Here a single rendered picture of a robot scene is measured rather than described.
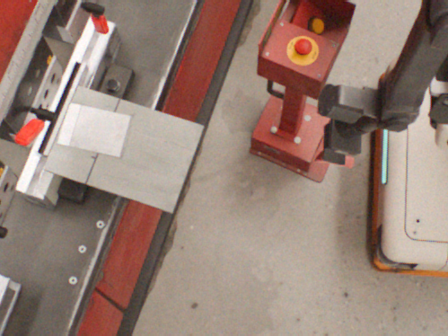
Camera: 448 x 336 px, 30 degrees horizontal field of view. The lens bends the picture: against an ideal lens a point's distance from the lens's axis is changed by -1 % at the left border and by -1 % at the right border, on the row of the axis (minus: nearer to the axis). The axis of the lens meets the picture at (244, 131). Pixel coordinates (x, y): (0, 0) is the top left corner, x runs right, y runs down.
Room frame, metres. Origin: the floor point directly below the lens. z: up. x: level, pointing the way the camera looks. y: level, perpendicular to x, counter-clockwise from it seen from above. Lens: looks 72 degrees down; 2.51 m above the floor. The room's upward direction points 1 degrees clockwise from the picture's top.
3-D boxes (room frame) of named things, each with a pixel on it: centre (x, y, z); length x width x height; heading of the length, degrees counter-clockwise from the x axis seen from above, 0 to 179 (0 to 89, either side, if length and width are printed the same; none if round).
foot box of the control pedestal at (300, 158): (0.80, -0.17, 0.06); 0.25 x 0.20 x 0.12; 66
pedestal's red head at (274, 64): (0.81, -0.14, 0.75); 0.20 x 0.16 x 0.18; 156
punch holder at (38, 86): (0.48, 0.38, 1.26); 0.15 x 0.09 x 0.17; 162
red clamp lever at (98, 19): (0.64, 0.26, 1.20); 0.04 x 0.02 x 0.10; 72
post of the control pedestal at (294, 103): (0.81, -0.14, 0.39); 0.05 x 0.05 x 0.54; 66
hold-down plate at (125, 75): (0.53, 0.30, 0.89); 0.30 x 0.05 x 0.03; 162
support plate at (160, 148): (0.46, 0.23, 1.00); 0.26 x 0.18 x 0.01; 72
